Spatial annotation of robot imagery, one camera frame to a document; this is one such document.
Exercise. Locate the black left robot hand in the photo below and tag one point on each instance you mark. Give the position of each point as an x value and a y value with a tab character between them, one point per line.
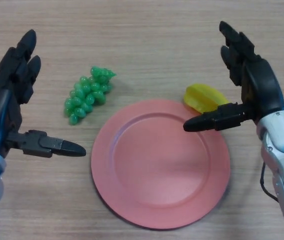
0	110

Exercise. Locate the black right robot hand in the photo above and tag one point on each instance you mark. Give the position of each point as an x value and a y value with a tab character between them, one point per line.
262	87

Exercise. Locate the yellow starfruit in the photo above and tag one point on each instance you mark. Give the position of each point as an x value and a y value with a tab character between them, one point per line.
203	98

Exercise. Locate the pink round plate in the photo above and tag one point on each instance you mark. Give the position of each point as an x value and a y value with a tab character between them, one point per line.
159	167

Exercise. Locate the green grape bunch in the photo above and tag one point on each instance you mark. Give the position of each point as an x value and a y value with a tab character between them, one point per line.
87	95

